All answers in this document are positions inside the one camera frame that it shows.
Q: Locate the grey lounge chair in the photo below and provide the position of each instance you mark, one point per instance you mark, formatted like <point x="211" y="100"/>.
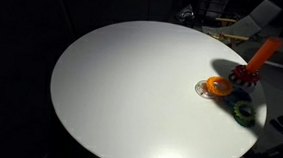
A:
<point x="252" y="21"/>

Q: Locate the wooden stick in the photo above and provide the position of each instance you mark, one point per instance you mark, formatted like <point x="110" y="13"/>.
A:
<point x="234" y="36"/>
<point x="226" y="19"/>

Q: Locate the orange stacking post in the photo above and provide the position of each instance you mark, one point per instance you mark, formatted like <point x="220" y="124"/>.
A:
<point x="263" y="54"/>

